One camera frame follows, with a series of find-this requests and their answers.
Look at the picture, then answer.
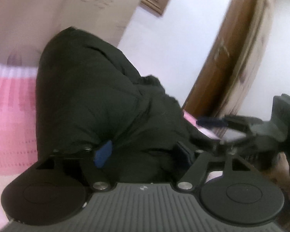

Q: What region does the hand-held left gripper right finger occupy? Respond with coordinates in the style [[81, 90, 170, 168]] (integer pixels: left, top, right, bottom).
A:
[[175, 141, 253, 192]]

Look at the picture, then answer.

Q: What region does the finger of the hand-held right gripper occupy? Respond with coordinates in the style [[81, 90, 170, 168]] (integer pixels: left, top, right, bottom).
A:
[[197, 115, 262, 132], [189, 134, 256, 154]]

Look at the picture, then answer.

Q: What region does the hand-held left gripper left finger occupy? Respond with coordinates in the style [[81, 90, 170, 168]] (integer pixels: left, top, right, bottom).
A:
[[36, 140, 117, 192]]

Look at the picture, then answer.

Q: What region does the dark green jacket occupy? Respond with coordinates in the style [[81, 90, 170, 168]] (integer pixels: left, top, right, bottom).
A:
[[35, 26, 219, 184]]

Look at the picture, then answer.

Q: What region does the brown wooden door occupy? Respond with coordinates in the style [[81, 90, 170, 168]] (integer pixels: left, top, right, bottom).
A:
[[181, 0, 259, 119]]

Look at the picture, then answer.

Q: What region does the cream line-print floral sheet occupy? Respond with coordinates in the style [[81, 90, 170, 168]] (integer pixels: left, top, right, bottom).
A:
[[0, 0, 155, 68]]

